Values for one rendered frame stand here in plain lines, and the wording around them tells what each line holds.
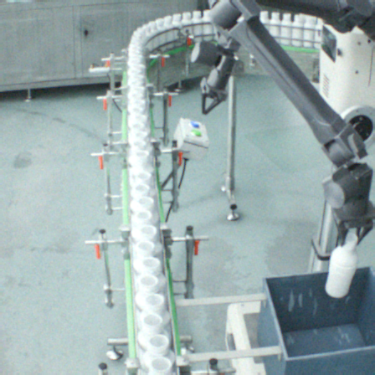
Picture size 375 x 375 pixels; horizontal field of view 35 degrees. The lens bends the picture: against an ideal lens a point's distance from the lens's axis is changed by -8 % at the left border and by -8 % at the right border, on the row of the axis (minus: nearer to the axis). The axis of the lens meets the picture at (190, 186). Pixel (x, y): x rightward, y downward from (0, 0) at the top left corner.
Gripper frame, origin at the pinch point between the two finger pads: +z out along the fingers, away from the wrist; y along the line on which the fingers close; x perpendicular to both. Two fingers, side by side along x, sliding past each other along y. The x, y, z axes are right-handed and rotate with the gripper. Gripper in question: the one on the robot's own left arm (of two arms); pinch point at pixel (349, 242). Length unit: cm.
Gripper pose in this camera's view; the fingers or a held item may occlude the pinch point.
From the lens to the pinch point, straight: 143.3
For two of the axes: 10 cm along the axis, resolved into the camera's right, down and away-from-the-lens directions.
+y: 9.9, -0.6, 0.8
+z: 0.1, 8.4, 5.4
